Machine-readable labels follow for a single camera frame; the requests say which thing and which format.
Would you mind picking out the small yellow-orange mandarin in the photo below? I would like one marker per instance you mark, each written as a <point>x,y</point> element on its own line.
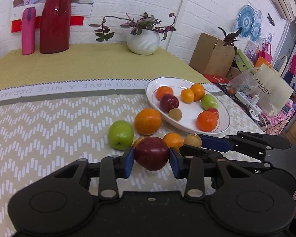
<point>187,95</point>

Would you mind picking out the small brown longan on plate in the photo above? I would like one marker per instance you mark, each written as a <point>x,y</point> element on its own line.
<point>175,114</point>

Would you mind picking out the tall red thermos jug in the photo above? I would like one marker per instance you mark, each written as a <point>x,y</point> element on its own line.
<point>55,26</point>

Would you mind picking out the olive green table mat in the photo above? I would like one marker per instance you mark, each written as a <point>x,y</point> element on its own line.
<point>91,62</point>

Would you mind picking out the brown cardboard box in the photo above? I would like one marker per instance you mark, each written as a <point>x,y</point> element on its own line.
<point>211,56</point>

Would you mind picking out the green apple on table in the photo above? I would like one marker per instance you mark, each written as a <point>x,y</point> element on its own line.
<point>120,135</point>

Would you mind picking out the pink thermos bottle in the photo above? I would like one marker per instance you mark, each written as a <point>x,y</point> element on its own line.
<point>28,31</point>

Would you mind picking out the small red fruit on plate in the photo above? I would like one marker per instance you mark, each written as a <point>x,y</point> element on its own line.
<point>214,111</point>

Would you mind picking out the beige tote bag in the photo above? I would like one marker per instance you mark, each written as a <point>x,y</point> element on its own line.
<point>272,90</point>

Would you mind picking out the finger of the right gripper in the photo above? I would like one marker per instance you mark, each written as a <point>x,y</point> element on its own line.
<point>211,156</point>
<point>250,144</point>

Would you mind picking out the dark purple plant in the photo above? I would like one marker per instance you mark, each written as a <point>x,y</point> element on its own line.
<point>230,38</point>

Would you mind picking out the clear plastic bag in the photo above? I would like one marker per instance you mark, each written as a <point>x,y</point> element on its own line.
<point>245,82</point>

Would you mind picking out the orange tangerine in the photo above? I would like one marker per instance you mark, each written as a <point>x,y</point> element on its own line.
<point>207,121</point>

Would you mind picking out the white round plate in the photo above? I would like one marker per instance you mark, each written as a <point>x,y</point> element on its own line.
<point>189,111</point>

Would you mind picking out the green box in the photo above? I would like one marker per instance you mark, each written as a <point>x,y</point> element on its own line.
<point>242,61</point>

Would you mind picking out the large orange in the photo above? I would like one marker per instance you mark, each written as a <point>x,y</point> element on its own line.
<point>198,91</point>
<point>147,122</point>

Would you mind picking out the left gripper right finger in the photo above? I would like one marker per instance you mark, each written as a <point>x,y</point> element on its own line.
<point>194,170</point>

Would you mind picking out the blue round wall fan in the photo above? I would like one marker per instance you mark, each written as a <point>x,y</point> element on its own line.
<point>246,20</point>

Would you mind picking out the red-yellow small apple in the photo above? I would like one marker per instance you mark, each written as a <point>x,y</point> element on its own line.
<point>137,141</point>

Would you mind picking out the red envelope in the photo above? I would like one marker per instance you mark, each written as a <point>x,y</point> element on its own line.
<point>216,79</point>

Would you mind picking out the white power strip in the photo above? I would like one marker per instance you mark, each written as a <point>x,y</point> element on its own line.
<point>254,110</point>

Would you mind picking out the green fruit on plate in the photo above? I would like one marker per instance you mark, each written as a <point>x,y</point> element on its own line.
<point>208,101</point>

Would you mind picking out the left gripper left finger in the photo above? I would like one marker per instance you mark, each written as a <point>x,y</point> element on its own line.
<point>80,172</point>

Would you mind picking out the small orange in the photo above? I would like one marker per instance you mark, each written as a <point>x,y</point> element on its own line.
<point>163,90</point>

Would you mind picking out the patterned beige tablecloth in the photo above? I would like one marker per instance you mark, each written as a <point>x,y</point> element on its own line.
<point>45,127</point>

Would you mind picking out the white pot with plant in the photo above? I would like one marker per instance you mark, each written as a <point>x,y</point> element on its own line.
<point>146,32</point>

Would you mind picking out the brown longan on table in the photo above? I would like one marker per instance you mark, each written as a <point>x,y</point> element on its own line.
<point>193,140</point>

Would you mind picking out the small orange mandarin centre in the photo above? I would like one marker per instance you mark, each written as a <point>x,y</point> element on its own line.
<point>173,140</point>

